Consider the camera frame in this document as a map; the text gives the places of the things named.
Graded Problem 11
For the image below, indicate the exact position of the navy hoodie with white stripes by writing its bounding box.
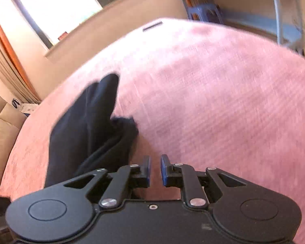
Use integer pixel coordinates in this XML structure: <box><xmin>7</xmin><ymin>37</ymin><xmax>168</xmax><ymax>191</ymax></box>
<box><xmin>44</xmin><ymin>73</ymin><xmax>139</xmax><ymax>187</ymax></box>

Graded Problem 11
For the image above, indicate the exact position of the pink quilted bedspread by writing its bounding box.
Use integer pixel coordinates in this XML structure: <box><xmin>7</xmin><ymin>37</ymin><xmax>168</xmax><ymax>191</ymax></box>
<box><xmin>0</xmin><ymin>18</ymin><xmax>305</xmax><ymax>243</ymax></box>

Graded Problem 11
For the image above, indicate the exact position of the white box near headboard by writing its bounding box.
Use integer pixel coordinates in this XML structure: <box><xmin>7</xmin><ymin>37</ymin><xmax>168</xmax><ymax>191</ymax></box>
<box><xmin>11</xmin><ymin>99</ymin><xmax>39</xmax><ymax>117</ymax></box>

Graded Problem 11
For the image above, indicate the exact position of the black remote on bed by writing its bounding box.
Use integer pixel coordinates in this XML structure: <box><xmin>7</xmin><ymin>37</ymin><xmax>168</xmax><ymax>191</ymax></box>
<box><xmin>143</xmin><ymin>21</ymin><xmax>163</xmax><ymax>32</ymax></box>

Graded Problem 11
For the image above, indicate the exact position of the beige upholstered headboard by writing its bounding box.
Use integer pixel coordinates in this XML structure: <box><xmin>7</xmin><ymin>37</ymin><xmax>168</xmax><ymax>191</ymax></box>
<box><xmin>0</xmin><ymin>96</ymin><xmax>26</xmax><ymax>184</ymax></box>

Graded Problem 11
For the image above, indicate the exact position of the blue plastic stool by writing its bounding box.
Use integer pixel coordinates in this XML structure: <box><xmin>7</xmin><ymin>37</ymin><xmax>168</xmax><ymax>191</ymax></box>
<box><xmin>186</xmin><ymin>3</ymin><xmax>224</xmax><ymax>24</ymax></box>

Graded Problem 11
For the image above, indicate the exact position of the left beige orange curtain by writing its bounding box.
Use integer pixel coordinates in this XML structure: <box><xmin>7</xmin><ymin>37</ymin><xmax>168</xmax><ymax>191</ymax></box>
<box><xmin>0</xmin><ymin>25</ymin><xmax>41</xmax><ymax>104</ymax></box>

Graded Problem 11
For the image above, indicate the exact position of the light blue chair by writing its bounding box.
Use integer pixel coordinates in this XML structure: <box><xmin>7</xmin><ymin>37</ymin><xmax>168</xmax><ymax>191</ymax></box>
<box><xmin>273</xmin><ymin>0</ymin><xmax>305</xmax><ymax>55</ymax></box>

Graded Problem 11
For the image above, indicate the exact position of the window with dark frame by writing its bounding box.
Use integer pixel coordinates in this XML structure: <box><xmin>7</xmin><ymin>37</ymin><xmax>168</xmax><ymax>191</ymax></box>
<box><xmin>12</xmin><ymin>0</ymin><xmax>115</xmax><ymax>49</ymax></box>

